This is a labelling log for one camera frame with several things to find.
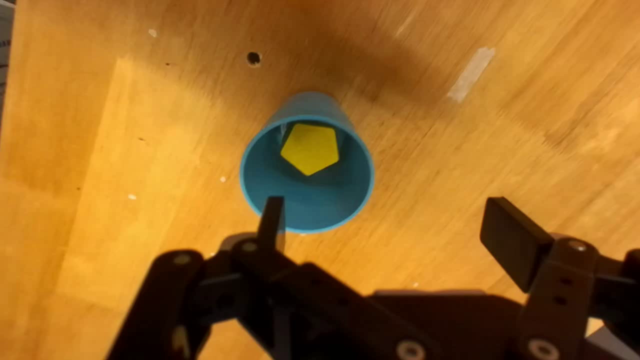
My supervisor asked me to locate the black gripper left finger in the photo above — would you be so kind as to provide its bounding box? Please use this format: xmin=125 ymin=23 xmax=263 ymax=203
xmin=106 ymin=193 xmax=427 ymax=360

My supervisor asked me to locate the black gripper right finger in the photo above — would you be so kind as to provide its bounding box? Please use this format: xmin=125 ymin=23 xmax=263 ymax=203
xmin=478 ymin=193 xmax=640 ymax=360

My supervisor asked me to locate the blue plastic cup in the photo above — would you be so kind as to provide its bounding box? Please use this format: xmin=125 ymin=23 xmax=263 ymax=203
xmin=237 ymin=90 xmax=377 ymax=236

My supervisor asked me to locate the white tape strip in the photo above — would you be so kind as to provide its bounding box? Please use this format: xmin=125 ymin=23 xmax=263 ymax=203
xmin=445 ymin=44 xmax=497 ymax=105

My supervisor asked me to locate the yellow pentagon wooden block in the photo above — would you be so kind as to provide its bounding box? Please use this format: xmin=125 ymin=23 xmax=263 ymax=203
xmin=278 ymin=121 xmax=342 ymax=177

